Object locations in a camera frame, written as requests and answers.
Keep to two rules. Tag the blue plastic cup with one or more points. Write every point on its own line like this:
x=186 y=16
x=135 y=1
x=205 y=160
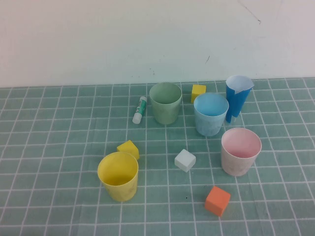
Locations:
x=209 y=125

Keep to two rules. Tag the yellow plastic cup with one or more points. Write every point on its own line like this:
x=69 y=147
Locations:
x=120 y=191

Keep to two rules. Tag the pink plastic cup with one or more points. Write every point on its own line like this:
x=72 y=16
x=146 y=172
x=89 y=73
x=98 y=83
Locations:
x=233 y=164

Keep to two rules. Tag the green plastic cup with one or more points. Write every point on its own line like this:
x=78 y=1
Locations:
x=165 y=113

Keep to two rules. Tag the white green glue stick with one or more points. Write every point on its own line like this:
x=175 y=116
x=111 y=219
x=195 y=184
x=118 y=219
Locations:
x=139 y=108

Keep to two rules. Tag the yellow foam cube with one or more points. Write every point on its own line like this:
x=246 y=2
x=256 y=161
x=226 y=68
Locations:
x=198 y=91
x=128 y=147

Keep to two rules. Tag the white foam cube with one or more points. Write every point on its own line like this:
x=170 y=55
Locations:
x=184 y=159

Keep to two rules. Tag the blue rolled paper cone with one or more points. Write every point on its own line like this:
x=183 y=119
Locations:
x=235 y=105

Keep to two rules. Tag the teal checked tablecloth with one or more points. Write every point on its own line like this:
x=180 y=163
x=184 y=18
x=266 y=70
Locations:
x=61 y=147

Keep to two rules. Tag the orange foam cube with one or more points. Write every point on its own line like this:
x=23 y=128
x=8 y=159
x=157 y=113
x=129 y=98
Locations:
x=216 y=200

